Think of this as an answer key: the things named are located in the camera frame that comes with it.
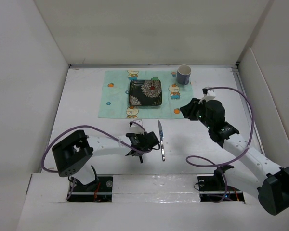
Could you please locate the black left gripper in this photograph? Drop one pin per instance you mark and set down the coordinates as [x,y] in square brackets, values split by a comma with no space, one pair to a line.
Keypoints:
[137,135]

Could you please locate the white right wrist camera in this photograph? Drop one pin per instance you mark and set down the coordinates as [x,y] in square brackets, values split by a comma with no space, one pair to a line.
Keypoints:
[208,95]

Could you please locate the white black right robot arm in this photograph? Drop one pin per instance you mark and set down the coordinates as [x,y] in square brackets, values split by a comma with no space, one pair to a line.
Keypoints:
[250,171]

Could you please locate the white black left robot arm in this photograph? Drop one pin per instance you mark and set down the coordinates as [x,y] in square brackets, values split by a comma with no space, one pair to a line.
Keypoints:
[72,154]

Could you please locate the purple ceramic mug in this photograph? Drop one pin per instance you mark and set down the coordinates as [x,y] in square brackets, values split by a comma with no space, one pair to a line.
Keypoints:
[183,74]

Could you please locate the dark floral rectangular plate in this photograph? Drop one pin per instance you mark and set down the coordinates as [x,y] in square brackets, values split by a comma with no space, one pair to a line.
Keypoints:
[145,93]

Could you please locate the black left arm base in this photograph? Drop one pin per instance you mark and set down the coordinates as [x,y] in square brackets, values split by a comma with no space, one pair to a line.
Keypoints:
[97,192]

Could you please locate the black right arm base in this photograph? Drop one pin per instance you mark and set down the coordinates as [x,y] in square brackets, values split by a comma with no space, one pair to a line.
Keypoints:
[212,188]

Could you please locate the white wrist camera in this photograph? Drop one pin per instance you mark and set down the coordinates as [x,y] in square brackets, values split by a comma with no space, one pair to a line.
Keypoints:
[136,126]
[208,95]

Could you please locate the steel knife patterned handle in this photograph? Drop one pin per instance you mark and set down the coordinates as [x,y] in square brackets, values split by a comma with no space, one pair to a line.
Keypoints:
[161,141]

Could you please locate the green cartoon print cloth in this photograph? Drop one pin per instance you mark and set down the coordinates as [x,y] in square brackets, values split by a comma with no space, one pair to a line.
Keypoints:
[115,95]

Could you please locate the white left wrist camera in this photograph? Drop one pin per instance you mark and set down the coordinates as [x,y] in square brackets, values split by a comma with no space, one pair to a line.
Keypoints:
[136,126]

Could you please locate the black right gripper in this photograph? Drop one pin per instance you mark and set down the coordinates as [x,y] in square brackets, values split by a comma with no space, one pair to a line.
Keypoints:
[188,110]

